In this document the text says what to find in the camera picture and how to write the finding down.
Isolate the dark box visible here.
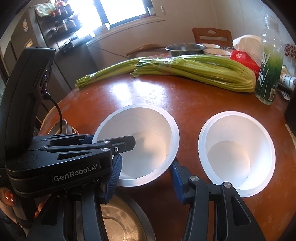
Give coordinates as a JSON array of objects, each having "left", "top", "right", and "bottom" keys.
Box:
[{"left": 284, "top": 93, "right": 296, "bottom": 127}]

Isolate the long celery bunch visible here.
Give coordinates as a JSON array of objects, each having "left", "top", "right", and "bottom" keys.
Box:
[{"left": 75, "top": 57, "right": 148, "bottom": 89}]

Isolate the wire storage rack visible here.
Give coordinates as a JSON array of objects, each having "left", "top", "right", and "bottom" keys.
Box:
[{"left": 52, "top": 5, "right": 81, "bottom": 33}]

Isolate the thick celery bunch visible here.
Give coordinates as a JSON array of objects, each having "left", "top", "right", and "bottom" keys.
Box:
[{"left": 132, "top": 54, "right": 257, "bottom": 93}]

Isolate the round steel plate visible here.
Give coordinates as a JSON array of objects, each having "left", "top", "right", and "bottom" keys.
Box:
[{"left": 99, "top": 193, "right": 156, "bottom": 241}]

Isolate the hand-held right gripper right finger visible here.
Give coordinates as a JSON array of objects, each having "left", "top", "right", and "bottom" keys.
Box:
[{"left": 169, "top": 160, "right": 266, "bottom": 241}]

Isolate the red tissue pack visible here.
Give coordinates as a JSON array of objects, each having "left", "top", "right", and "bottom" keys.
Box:
[{"left": 230, "top": 35, "right": 263, "bottom": 78}]

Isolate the brown refrigerator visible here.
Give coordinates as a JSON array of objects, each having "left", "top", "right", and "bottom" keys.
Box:
[{"left": 3, "top": 8, "right": 99, "bottom": 93}]

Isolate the black cable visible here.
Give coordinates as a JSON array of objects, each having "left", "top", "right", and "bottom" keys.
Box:
[{"left": 43, "top": 91, "right": 63, "bottom": 135}]

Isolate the wooden chair curved back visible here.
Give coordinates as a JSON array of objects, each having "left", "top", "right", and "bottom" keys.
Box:
[{"left": 126, "top": 44, "right": 167, "bottom": 59}]

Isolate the window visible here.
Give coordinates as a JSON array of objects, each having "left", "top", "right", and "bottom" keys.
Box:
[{"left": 76, "top": 0, "right": 167, "bottom": 40}]

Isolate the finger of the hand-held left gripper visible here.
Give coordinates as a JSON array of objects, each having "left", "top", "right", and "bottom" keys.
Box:
[
  {"left": 42, "top": 136, "right": 136, "bottom": 160},
  {"left": 32, "top": 134, "right": 97, "bottom": 147}
]

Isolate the colourful bag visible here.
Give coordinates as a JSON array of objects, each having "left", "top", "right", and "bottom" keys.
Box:
[{"left": 35, "top": 1, "right": 63, "bottom": 16}]

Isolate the small white bottle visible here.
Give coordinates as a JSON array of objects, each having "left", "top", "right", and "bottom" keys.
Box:
[{"left": 280, "top": 66, "right": 296, "bottom": 90}]

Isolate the steel basin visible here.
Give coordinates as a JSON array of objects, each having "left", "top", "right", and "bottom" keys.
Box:
[{"left": 165, "top": 44, "right": 206, "bottom": 58}]

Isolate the red paper bowl white inside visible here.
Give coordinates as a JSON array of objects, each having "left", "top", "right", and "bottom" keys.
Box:
[
  {"left": 198, "top": 111, "right": 276, "bottom": 198},
  {"left": 92, "top": 104, "right": 180, "bottom": 188}
]

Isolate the green label plastic bottle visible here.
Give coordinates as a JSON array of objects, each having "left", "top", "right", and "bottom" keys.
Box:
[{"left": 254, "top": 13, "right": 284, "bottom": 105}]

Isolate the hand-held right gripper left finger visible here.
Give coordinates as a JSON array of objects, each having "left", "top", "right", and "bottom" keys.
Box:
[{"left": 24, "top": 154, "right": 123, "bottom": 241}]

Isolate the black device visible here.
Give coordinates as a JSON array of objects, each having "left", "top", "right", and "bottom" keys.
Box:
[{"left": 58, "top": 38, "right": 89, "bottom": 51}]

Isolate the person's left hand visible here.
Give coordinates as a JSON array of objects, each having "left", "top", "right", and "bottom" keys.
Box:
[{"left": 0, "top": 187, "right": 48, "bottom": 223}]

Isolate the wooden chair with cutout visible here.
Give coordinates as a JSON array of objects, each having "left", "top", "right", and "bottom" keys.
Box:
[{"left": 192, "top": 28, "right": 232, "bottom": 48}]

